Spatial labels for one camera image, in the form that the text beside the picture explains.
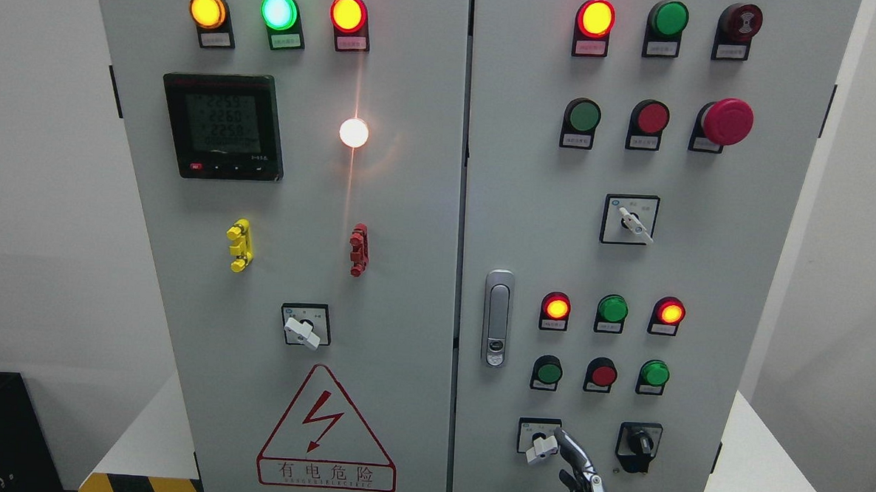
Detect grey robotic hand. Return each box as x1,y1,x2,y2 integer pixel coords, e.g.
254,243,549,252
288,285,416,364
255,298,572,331
552,426,607,492

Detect silver door handle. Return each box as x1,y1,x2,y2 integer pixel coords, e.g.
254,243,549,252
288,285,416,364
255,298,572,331
481,269,514,368

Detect right grey cabinet door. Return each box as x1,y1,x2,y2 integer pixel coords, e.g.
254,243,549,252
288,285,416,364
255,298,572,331
452,0,860,492

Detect grey cabinet door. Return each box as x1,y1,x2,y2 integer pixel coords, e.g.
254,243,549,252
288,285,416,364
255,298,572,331
452,0,860,492
100,0,470,492

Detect left grey cabinet door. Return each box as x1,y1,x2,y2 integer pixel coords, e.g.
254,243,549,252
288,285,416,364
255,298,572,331
100,0,470,492

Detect red indicator light left door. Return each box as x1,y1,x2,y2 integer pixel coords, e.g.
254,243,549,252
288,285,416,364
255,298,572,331
329,0,370,52

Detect red push button lower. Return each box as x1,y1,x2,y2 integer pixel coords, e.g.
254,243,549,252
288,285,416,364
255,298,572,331
583,357,618,394

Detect red push button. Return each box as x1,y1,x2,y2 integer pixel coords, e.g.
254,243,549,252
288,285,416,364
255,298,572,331
624,99,670,151
583,357,618,394

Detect green push button lower left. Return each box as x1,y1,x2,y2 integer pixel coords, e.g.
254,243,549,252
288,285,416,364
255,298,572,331
530,355,564,392

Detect green push button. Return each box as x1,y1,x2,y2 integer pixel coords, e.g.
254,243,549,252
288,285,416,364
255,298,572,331
530,355,564,392
558,97,602,151

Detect green light bottom right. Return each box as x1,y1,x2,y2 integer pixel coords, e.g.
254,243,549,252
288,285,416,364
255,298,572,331
635,359,671,396

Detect green light lower middle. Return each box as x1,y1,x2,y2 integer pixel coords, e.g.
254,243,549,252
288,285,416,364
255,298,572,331
593,294,629,334

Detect red lit light lower left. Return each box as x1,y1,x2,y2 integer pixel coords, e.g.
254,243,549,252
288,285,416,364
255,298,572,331
538,292,571,332

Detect red lit light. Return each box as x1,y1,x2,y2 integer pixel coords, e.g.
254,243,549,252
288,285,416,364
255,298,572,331
538,292,571,332
647,296,686,336

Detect red lit light lower right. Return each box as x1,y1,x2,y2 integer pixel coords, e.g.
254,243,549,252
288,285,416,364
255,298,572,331
647,296,686,336

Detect red electric hazard sticker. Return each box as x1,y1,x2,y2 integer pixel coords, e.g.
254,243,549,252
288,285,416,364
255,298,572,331
256,364,396,492

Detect red terminal connector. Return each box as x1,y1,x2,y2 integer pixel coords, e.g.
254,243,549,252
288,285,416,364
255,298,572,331
348,222,369,277

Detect green push button upper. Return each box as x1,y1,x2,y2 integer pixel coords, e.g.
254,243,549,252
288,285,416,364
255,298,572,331
558,97,602,151

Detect red push button upper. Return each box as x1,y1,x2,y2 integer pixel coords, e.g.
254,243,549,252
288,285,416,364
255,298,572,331
624,99,670,151

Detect red emergency stop button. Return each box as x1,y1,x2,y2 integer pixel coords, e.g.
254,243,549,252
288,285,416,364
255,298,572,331
688,98,754,154

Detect white lit indicator light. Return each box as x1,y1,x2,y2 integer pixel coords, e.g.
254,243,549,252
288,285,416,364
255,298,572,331
338,117,370,148

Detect yellow terminal connector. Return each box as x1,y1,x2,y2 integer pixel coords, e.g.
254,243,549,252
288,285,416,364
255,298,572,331
225,218,253,272

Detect red indicator light right top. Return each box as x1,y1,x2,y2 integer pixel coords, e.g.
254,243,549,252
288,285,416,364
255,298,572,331
571,0,616,58

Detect green indicator light right top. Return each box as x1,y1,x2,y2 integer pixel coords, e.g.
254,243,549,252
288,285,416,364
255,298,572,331
642,0,689,59

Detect dark red buzzer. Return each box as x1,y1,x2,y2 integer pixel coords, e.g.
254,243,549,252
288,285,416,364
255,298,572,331
711,2,764,62

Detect black digital power meter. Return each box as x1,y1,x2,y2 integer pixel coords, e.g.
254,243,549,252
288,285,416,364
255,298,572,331
163,72,284,182

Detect green lit indicator light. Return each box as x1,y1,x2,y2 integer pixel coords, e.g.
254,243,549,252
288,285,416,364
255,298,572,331
261,0,305,50

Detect yellow indicator light top left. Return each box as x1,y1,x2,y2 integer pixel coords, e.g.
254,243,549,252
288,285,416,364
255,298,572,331
190,0,236,49

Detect black knob selector switch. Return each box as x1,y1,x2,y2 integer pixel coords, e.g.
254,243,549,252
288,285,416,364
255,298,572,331
615,421,663,474

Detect lower white selector switch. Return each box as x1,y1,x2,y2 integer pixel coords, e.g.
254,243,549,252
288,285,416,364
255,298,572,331
517,416,563,465

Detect upper right selector switch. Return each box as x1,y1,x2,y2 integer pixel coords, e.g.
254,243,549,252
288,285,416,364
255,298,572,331
600,194,662,245

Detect left door selector switch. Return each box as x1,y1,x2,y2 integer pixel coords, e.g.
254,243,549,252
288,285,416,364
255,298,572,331
281,302,332,351

